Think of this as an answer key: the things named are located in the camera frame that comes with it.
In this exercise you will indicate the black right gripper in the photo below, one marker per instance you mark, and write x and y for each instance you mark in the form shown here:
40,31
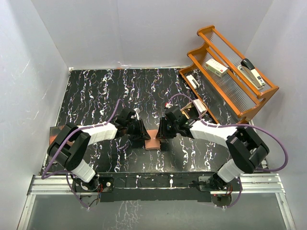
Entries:
162,133

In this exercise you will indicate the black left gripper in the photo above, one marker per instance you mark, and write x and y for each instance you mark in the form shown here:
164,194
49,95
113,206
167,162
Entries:
142,134

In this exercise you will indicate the pink leather card holder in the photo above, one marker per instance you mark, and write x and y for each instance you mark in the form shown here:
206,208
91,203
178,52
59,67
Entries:
153,143

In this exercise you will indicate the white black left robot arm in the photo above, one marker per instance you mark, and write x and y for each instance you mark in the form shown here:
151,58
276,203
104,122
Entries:
69,146

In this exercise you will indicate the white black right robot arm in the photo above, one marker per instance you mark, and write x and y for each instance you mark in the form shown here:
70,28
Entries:
246,148

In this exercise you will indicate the beige card tray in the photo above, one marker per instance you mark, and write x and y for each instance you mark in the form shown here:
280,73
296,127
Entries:
190,111

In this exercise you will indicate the white card stack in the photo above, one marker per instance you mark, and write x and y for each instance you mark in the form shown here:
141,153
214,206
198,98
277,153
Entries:
200,106

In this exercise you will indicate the small white stapler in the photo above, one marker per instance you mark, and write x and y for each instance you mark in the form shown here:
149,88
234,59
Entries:
193,81

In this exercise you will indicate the orange wooden shelf rack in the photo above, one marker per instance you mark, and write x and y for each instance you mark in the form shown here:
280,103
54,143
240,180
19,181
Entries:
243,97

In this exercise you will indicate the white staples box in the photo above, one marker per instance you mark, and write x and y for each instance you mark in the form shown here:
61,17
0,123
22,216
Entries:
215,67

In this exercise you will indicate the black beige stapler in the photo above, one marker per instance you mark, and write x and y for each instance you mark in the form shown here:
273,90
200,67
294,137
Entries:
249,71

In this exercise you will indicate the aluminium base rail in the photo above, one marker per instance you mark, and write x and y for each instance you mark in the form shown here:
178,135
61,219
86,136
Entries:
158,202

